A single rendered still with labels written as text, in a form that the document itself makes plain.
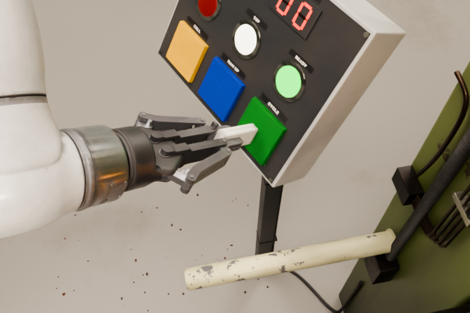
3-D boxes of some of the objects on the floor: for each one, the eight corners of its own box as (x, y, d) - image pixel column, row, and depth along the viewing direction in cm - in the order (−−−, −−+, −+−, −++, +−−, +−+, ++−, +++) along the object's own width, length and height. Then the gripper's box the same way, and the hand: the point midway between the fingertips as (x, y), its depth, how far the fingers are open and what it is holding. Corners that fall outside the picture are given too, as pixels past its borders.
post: (256, 272, 167) (281, 35, 78) (254, 261, 170) (275, 17, 80) (268, 270, 168) (306, 31, 78) (265, 259, 170) (300, 13, 80)
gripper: (77, 146, 64) (216, 123, 81) (129, 224, 58) (267, 182, 75) (93, 100, 60) (236, 86, 76) (150, 179, 54) (291, 145, 70)
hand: (234, 137), depth 73 cm, fingers closed
